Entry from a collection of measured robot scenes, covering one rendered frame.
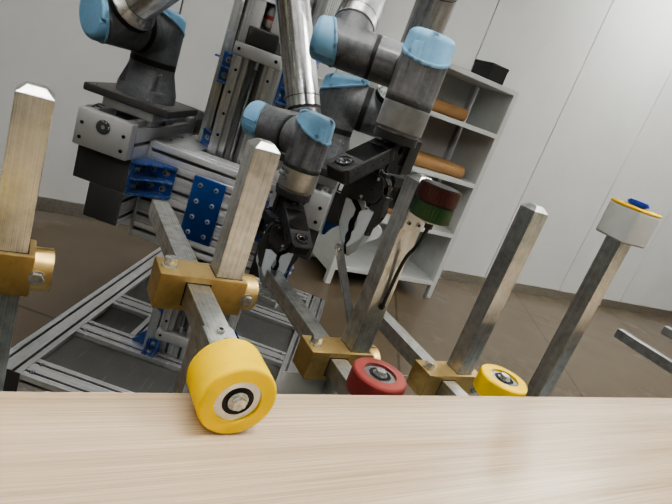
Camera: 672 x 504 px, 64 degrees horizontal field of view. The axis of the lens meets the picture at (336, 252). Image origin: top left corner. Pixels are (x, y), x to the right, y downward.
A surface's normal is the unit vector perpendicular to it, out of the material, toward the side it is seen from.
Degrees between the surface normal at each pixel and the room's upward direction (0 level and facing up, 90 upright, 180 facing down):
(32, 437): 0
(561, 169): 90
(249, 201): 90
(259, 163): 90
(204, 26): 90
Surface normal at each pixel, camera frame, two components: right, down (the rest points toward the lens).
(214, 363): -0.37, -0.73
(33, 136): 0.42, 0.42
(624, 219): -0.85, -0.14
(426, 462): 0.33, -0.90
